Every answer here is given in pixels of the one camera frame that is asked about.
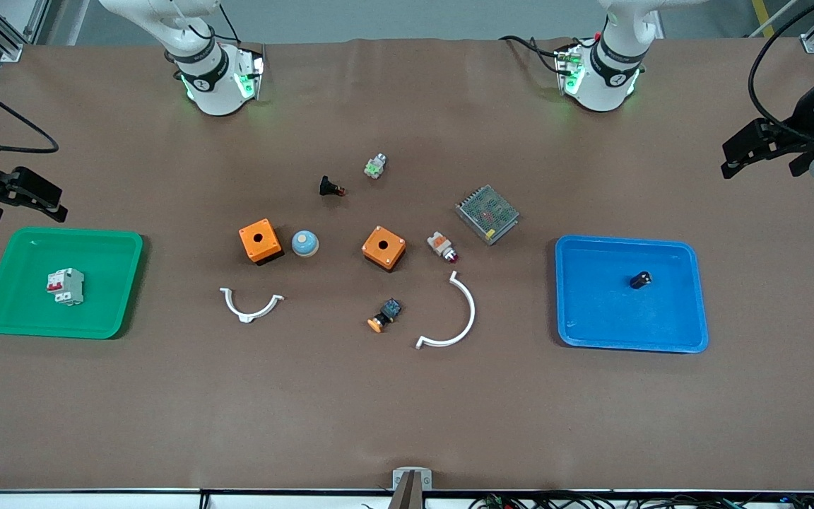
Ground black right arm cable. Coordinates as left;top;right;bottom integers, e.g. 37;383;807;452
0;67;60;154

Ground small white pipe clamp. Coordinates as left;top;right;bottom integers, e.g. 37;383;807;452
220;286;285;324

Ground brown table mat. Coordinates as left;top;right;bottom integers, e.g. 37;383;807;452
0;35;814;492

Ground orange mushroom push button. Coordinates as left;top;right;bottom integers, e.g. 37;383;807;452
367;298;403;334

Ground blue plastic tray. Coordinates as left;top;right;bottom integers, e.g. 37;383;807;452
555;235;709;353

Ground black left base cables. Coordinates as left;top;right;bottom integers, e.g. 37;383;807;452
499;34;577;75

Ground metal mesh power supply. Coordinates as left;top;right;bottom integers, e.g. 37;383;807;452
455;185;520;246

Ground green plastic tray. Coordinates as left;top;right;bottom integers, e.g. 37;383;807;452
0;226;144;340

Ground grey metal mount bracket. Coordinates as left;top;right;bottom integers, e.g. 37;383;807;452
389;467;433;509

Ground orange plastic button box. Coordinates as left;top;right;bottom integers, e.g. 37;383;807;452
361;226;407;272
239;218;284;266

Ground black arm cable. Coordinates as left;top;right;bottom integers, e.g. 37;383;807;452
748;0;814;131
0;67;60;154

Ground large white pipe clamp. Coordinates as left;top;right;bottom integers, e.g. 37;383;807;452
415;271;476;350

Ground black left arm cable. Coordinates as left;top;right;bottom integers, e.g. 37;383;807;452
748;0;814;131

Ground black right base cable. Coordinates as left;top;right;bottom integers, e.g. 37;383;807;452
218;0;242;43

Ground red white pilot light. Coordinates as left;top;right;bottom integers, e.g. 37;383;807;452
427;230;460;264

